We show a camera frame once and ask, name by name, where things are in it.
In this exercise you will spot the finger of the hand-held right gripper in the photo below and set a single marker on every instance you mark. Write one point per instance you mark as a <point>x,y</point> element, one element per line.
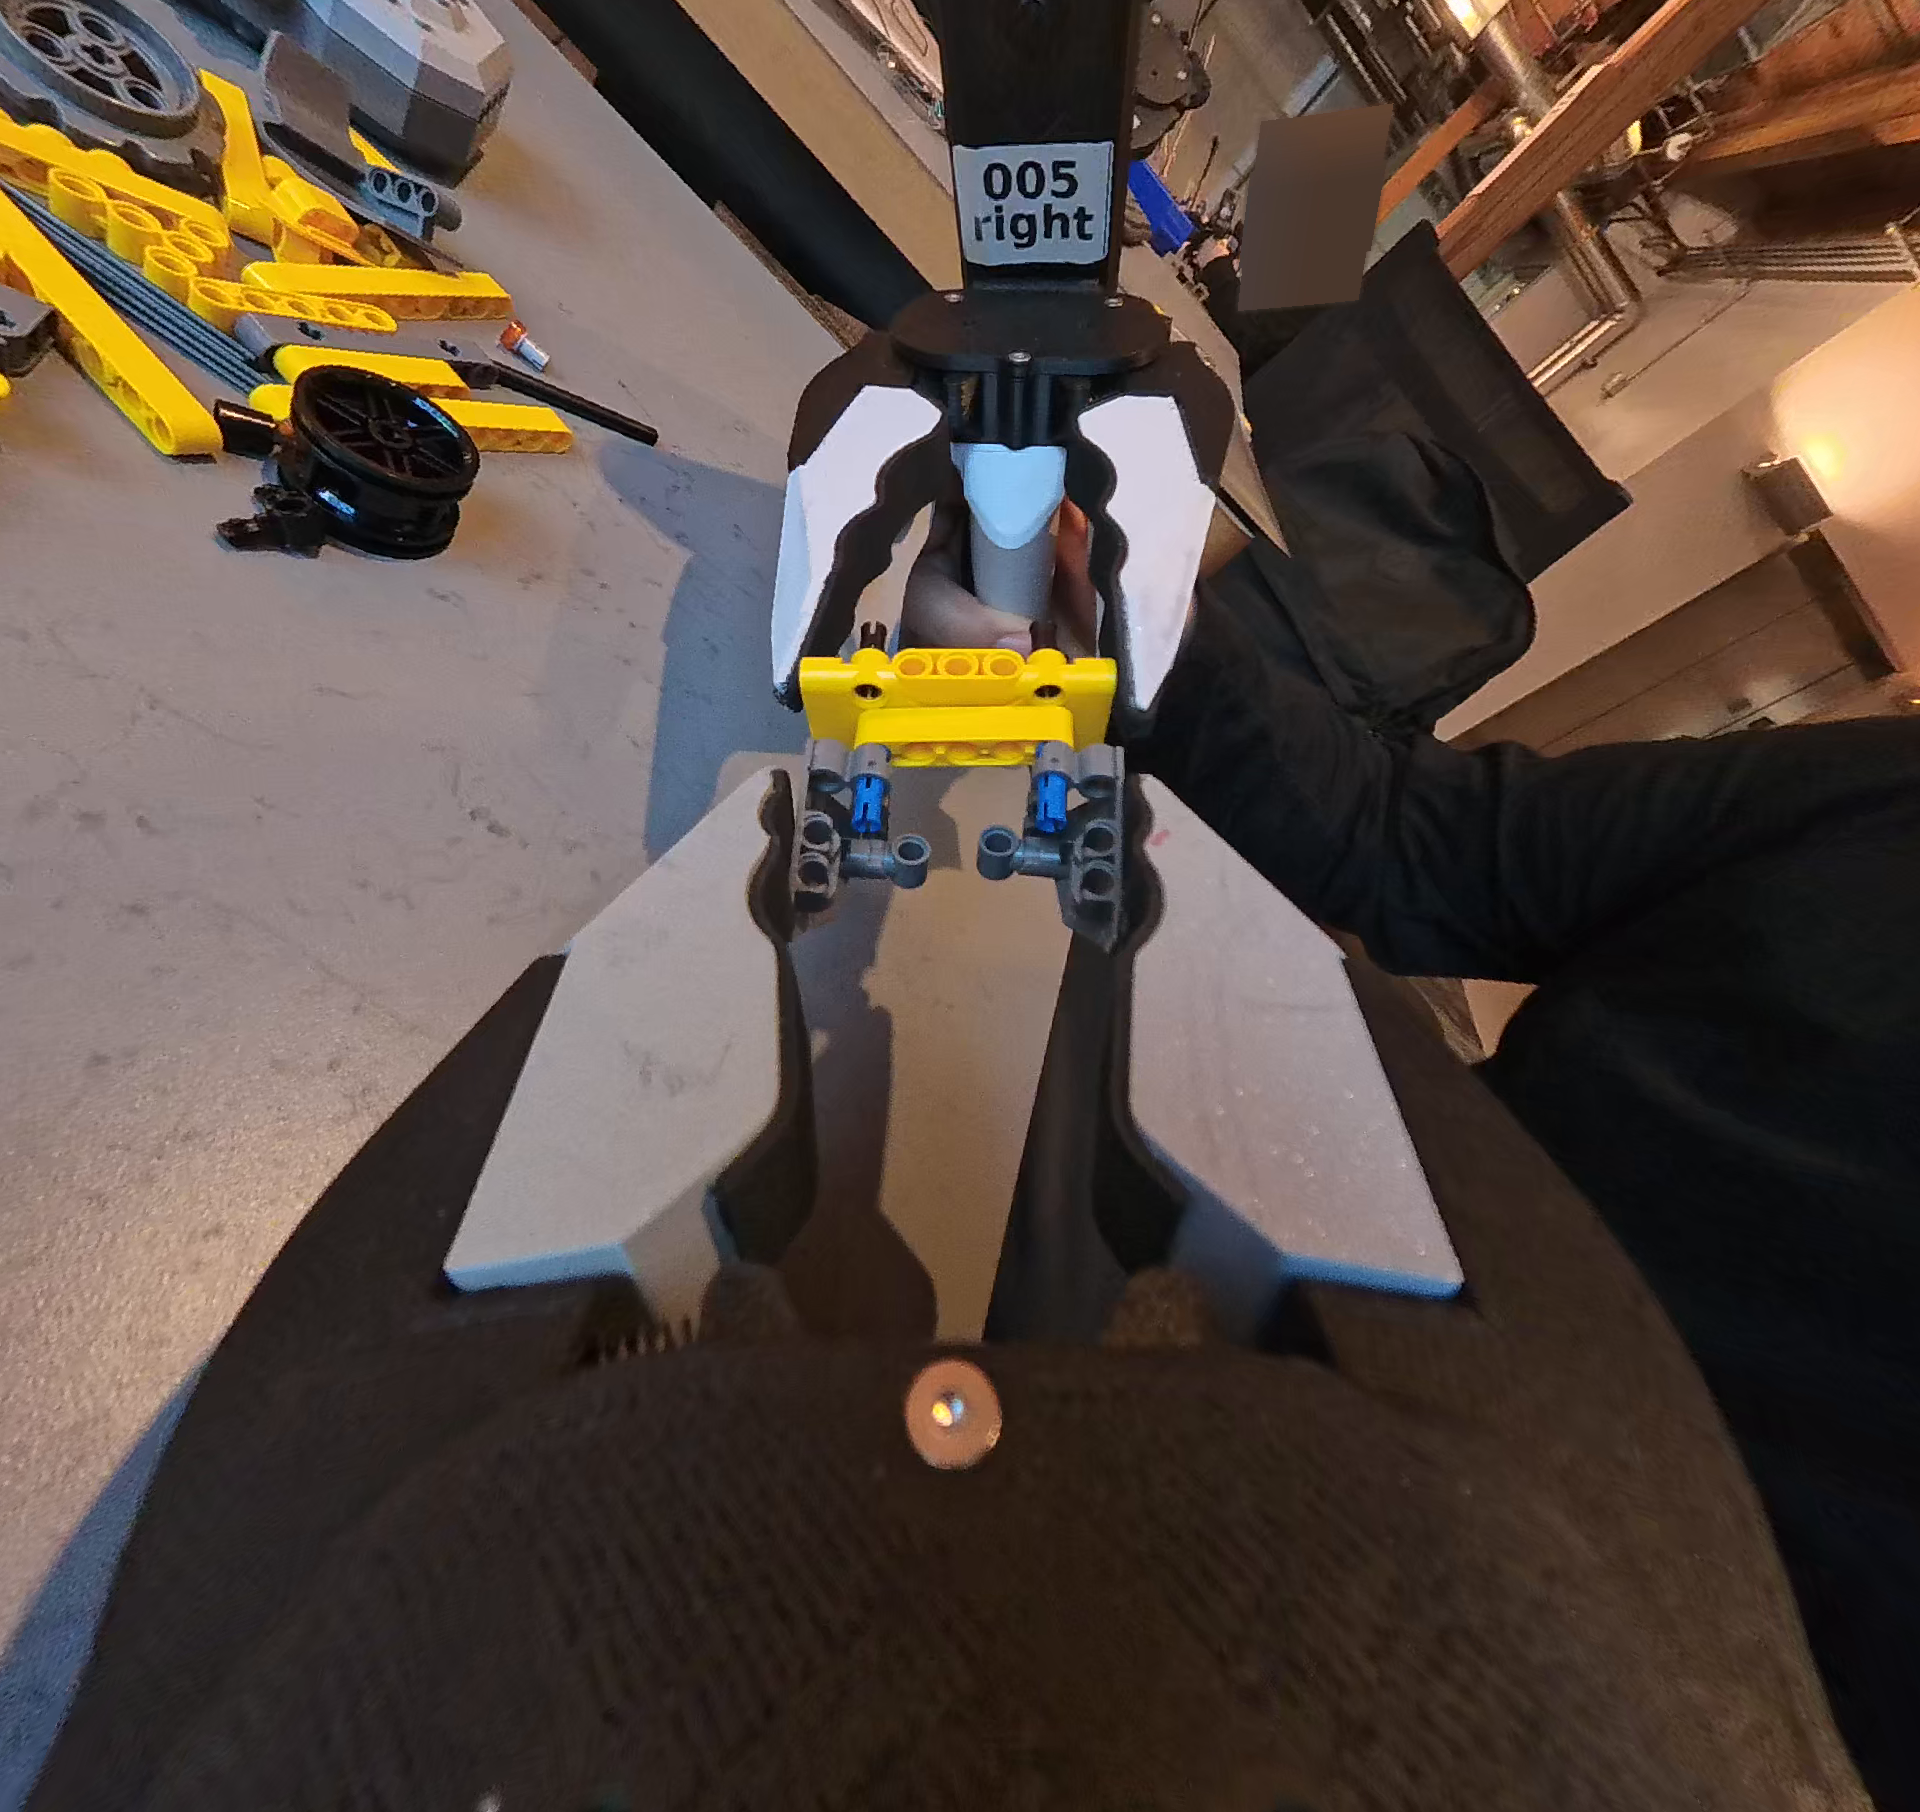
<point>823,493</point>
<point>1164,538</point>

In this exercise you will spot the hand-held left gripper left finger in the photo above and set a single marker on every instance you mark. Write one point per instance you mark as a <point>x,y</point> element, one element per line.
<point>629,1077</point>

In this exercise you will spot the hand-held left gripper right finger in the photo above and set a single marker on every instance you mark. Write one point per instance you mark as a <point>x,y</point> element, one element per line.
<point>1274,1092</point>

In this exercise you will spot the yellow brick panel with pins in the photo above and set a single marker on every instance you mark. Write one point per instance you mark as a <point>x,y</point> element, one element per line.
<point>837,687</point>

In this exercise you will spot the grey brick bucket assembly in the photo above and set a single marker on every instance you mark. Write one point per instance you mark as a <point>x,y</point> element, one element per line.
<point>1103,858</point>

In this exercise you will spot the person's right forearm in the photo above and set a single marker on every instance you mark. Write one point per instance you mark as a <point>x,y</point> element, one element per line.
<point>1499,839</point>

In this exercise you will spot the grey desk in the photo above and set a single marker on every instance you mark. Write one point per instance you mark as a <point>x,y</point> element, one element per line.
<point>375,791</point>

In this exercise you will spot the person's right hand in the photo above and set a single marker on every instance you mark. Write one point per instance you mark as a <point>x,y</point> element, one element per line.
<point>937,612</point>

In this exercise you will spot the black backpack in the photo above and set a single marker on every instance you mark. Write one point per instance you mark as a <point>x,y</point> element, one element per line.
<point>1396,521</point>

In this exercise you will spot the long grey table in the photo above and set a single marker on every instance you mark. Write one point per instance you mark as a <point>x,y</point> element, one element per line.
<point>778,73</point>

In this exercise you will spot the black axle rod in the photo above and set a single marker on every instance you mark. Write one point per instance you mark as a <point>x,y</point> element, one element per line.
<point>571,405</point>

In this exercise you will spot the small orange white piece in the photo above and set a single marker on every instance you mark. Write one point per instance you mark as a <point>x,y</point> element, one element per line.
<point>524,343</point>

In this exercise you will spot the black spoked wheel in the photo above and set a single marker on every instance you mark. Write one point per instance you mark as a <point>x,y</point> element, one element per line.
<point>383,454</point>

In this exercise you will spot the small black connector piece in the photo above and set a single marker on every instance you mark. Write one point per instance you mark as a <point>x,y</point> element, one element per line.
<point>277,521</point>

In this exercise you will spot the pile of loose brick pieces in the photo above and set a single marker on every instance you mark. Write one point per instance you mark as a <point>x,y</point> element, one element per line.
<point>149,220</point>

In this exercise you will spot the grey spoked wheel hub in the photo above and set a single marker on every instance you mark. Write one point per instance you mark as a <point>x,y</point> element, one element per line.
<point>89,57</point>

